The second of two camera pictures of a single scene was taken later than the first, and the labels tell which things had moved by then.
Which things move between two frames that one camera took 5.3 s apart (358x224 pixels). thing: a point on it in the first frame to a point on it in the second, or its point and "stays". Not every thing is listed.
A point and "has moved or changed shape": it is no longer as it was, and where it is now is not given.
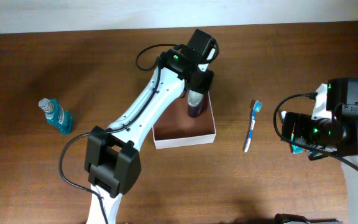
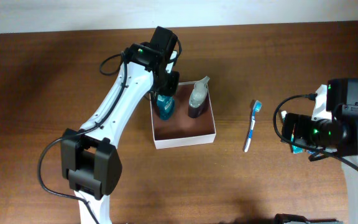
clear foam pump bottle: [195, 103] stays
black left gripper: [206, 86] to [171, 89]
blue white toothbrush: [257, 108] stays
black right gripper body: [309, 130] stays
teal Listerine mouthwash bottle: [56, 116] has moved or changed shape
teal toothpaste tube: [296, 149] stays
